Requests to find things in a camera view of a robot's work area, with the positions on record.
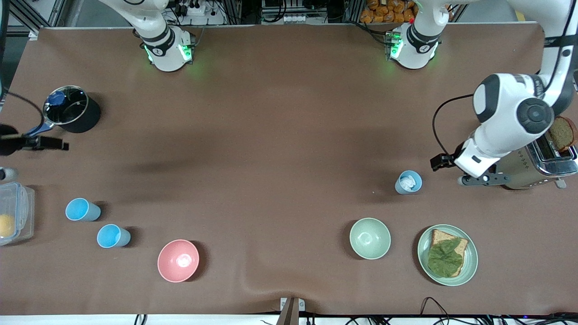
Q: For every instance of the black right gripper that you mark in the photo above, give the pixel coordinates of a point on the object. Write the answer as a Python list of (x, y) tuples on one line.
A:
[(10, 145)]

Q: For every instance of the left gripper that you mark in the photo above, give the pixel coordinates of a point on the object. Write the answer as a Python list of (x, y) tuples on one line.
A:
[(445, 160)]

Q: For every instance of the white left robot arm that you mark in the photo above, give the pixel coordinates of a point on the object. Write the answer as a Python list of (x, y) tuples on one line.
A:
[(505, 113)]

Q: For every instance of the small grey white object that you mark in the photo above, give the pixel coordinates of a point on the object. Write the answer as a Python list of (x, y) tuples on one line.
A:
[(6, 174)]

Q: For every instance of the silver toaster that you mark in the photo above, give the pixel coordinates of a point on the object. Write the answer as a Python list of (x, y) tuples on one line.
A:
[(537, 167)]

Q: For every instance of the clear plastic container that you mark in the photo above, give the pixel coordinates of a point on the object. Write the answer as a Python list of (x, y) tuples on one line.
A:
[(20, 203)]

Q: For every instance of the brown bread slice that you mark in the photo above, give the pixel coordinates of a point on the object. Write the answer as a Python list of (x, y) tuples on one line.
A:
[(445, 236), (563, 133)]

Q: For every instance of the white crumpled paper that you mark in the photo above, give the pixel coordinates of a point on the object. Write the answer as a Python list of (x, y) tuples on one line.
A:
[(409, 183)]

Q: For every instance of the green plate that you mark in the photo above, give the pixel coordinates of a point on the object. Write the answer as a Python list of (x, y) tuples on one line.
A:
[(470, 259)]

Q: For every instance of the blue cup with paper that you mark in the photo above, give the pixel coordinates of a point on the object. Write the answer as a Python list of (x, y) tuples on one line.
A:
[(399, 186)]

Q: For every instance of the green lettuce leaf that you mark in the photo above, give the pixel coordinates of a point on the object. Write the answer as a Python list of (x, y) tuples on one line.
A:
[(445, 259)]

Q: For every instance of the yellow round food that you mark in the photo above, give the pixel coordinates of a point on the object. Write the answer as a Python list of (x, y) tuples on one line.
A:
[(5, 225)]

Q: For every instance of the green bowl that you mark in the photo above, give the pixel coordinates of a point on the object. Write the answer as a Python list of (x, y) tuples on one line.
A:
[(370, 238)]

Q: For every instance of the pink bowl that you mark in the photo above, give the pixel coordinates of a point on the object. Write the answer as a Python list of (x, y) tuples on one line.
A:
[(178, 261)]

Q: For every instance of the orange pastry bag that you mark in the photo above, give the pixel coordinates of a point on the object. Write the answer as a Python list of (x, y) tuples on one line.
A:
[(388, 11)]

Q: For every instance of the white power strip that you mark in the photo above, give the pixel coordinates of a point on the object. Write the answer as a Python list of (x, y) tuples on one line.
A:
[(294, 18), (194, 9)]

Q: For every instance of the brown table cover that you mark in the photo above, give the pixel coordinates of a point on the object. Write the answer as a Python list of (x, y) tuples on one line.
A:
[(271, 135)]

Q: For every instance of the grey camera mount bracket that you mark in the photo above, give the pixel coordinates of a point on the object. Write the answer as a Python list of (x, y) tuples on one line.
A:
[(292, 309)]

